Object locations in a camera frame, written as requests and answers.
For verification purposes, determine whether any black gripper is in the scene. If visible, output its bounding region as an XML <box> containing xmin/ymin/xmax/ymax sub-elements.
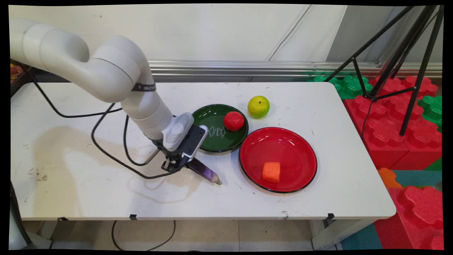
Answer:
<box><xmin>152</xmin><ymin>139</ymin><xmax>190</xmax><ymax>174</ymax></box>

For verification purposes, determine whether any purple toy eggplant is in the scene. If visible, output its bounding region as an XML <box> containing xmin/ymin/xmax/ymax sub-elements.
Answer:
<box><xmin>187</xmin><ymin>158</ymin><xmax>223</xmax><ymax>186</ymax></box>

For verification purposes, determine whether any dark green plate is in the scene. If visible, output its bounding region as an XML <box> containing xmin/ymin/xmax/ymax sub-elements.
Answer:
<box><xmin>191</xmin><ymin>104</ymin><xmax>249</xmax><ymax>153</ymax></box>

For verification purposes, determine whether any red toy tomato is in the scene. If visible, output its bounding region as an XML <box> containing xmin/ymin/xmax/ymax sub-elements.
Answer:
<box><xmin>223</xmin><ymin>111</ymin><xmax>245</xmax><ymax>132</ymax></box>

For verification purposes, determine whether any orange carrot block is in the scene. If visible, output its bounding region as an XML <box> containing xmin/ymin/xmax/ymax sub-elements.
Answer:
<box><xmin>262</xmin><ymin>162</ymin><xmax>281</xmax><ymax>183</ymax></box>

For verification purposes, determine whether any green toy apple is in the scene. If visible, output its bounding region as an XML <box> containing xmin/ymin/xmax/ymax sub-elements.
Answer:
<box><xmin>247</xmin><ymin>96</ymin><xmax>270</xmax><ymax>119</ymax></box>

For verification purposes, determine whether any red enamel plate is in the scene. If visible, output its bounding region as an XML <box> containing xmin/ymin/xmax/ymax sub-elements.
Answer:
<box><xmin>239</xmin><ymin>127</ymin><xmax>318</xmax><ymax>194</ymax></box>

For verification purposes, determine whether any white table leg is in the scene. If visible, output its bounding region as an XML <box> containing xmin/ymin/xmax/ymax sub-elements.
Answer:
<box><xmin>311</xmin><ymin>219</ymin><xmax>376</xmax><ymax>250</ymax></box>

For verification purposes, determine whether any dark crate with toys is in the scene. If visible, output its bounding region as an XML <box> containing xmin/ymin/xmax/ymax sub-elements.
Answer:
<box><xmin>10</xmin><ymin>60</ymin><xmax>39</xmax><ymax>98</ymax></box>

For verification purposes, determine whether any green foam block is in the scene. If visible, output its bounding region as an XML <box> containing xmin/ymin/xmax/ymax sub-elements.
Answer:
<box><xmin>418</xmin><ymin>95</ymin><xmax>443</xmax><ymax>132</ymax></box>
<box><xmin>307</xmin><ymin>74</ymin><xmax>374</xmax><ymax>100</ymax></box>
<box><xmin>424</xmin><ymin>158</ymin><xmax>443</xmax><ymax>171</ymax></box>

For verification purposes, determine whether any teal foam mat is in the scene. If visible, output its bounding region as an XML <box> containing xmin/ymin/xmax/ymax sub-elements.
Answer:
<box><xmin>340</xmin><ymin>223</ymin><xmax>383</xmax><ymax>250</ymax></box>
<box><xmin>391</xmin><ymin>170</ymin><xmax>443</xmax><ymax>188</ymax></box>

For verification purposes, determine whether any large red foam block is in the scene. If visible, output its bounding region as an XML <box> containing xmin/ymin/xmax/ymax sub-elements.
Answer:
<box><xmin>343</xmin><ymin>95</ymin><xmax>443</xmax><ymax>171</ymax></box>

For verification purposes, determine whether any orange foam piece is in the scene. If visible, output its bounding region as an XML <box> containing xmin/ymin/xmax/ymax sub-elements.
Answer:
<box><xmin>377</xmin><ymin>168</ymin><xmax>403</xmax><ymax>188</ymax></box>

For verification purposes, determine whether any black tripod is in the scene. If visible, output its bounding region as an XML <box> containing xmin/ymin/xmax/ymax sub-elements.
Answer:
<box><xmin>324</xmin><ymin>5</ymin><xmax>445</xmax><ymax>137</ymax></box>

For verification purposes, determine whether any black silver wrist camera box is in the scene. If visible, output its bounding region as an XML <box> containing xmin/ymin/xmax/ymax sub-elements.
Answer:
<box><xmin>180</xmin><ymin>125</ymin><xmax>209</xmax><ymax>160</ymax></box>

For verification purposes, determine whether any black floor cable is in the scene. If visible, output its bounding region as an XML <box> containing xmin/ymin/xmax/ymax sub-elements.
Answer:
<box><xmin>111</xmin><ymin>220</ymin><xmax>176</xmax><ymax>251</ymax></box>

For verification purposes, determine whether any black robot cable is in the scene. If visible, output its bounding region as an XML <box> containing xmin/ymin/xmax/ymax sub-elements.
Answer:
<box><xmin>19</xmin><ymin>66</ymin><xmax>179</xmax><ymax>180</ymax></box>

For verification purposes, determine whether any aluminium wall rail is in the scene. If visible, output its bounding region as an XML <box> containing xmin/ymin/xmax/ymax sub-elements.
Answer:
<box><xmin>148</xmin><ymin>59</ymin><xmax>443</xmax><ymax>83</ymax></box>

